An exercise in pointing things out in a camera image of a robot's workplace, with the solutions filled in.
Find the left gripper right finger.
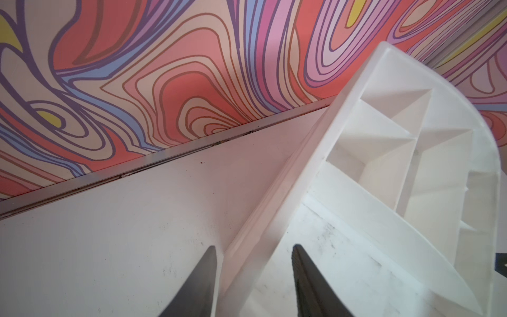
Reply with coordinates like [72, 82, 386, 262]
[291, 244, 353, 317]

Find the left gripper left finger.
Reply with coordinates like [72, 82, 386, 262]
[159, 246, 217, 317]

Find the white plastic drawer organizer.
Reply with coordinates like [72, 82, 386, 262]
[217, 42, 501, 316]

